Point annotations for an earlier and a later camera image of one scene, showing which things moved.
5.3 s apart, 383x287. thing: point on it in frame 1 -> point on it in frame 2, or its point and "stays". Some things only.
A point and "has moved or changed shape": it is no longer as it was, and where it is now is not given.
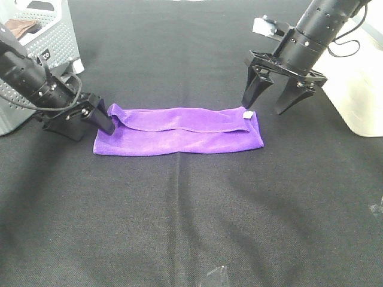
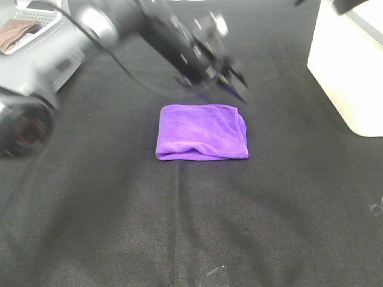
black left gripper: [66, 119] -> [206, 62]
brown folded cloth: [17, 27] stays
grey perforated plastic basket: [52, 38] stays
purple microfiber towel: [177, 130] has moved or changed shape
